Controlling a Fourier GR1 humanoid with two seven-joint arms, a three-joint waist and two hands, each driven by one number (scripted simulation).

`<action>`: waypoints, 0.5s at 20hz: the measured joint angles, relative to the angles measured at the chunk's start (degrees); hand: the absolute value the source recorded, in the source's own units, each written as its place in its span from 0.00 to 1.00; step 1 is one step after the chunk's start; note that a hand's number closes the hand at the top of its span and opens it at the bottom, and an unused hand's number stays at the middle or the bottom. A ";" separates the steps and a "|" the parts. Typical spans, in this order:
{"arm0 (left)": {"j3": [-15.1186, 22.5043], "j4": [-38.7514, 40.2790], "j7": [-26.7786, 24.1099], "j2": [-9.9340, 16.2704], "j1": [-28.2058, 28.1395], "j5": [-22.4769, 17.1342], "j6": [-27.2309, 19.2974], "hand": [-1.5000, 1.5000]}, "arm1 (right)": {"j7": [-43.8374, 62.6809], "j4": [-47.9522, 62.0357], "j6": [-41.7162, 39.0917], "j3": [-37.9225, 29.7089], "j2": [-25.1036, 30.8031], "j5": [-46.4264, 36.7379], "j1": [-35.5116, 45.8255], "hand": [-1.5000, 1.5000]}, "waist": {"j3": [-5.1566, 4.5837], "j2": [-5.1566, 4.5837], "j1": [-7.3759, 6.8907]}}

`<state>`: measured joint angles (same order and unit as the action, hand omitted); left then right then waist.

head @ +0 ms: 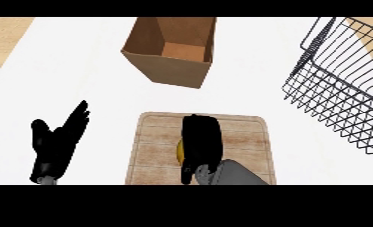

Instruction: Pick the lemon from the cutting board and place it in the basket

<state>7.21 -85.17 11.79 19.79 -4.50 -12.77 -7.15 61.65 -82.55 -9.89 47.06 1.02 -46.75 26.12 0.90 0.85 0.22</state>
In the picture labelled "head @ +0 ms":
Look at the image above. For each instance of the brown cardboard box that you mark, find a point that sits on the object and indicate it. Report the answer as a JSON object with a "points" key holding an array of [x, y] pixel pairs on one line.
{"points": [[170, 63]]}

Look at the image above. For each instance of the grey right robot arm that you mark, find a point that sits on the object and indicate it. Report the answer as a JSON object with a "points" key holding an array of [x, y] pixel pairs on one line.
{"points": [[231, 173]]}

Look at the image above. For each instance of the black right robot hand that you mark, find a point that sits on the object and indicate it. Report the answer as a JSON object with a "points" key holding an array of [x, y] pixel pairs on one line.
{"points": [[201, 142]]}

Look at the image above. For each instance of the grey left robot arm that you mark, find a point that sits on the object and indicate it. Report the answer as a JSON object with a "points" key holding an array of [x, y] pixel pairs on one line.
{"points": [[49, 181]]}

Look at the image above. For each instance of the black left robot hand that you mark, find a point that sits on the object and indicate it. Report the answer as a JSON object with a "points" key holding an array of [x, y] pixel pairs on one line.
{"points": [[54, 145]]}

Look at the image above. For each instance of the pale wooden cutting board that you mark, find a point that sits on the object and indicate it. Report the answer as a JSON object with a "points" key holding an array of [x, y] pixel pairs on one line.
{"points": [[243, 145]]}

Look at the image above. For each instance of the yellow lemon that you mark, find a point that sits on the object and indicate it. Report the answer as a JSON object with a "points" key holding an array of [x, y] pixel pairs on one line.
{"points": [[179, 152]]}

